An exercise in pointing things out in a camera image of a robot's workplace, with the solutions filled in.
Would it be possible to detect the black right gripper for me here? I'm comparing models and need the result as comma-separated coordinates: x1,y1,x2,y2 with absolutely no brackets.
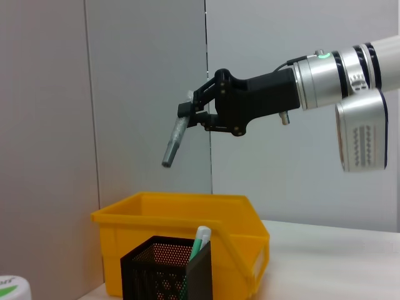
177,67,301,138

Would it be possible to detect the silver glitter pen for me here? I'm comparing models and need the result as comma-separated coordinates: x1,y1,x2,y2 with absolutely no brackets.
161,90,194,168

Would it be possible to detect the green utility knife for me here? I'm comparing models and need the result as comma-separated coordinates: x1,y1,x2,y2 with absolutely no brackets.
188,225,213,263

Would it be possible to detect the clear green-label water bottle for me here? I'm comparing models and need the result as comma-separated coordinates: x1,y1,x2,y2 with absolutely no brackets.
0,274,32,300

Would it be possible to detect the black mesh pen holder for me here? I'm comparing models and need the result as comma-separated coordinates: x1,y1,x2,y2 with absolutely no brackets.
120,235,214,300

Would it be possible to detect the yellow plastic bin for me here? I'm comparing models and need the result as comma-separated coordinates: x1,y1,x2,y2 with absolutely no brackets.
91,191,271,298

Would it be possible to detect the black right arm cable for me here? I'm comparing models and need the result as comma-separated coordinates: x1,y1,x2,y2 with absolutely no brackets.
273,54,317,73

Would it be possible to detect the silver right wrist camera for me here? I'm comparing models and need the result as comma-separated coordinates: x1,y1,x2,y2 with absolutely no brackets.
334,89,390,173

